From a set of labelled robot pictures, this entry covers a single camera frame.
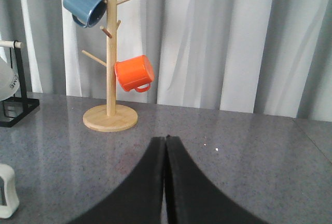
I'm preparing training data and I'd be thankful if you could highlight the blue enamel mug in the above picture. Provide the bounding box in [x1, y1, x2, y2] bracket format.
[63, 0, 107, 28]

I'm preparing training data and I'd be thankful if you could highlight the white HOME mug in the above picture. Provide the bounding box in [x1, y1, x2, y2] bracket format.
[1, 163, 20, 219]

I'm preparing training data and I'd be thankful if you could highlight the black wire mug rack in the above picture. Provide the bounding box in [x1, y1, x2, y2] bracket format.
[1, 40, 39, 128]

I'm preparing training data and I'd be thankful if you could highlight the orange enamel mug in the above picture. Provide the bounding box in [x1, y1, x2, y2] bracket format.
[114, 55, 155, 93]

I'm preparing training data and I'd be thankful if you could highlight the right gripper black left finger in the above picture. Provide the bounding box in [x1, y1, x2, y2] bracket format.
[70, 137, 166, 223]

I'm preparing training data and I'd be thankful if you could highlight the wooden mug tree stand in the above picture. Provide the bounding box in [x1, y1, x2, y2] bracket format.
[82, 0, 138, 132]

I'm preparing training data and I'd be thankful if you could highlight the grey pleated curtain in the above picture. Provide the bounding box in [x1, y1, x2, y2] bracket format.
[1, 0, 331, 121]

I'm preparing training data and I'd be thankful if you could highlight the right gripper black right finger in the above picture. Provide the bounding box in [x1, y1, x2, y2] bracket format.
[164, 135, 264, 223]

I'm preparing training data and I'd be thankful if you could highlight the white ribbed mug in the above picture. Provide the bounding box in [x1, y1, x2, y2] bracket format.
[0, 59, 20, 101]

